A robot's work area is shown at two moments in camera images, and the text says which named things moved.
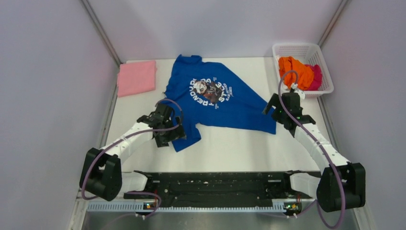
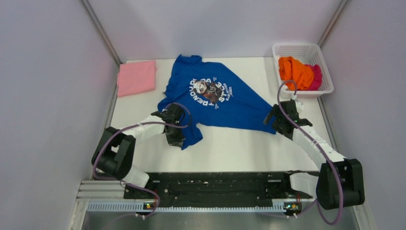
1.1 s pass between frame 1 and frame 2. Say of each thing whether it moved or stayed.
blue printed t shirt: stayed
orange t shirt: stayed
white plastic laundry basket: stayed
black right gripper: moved
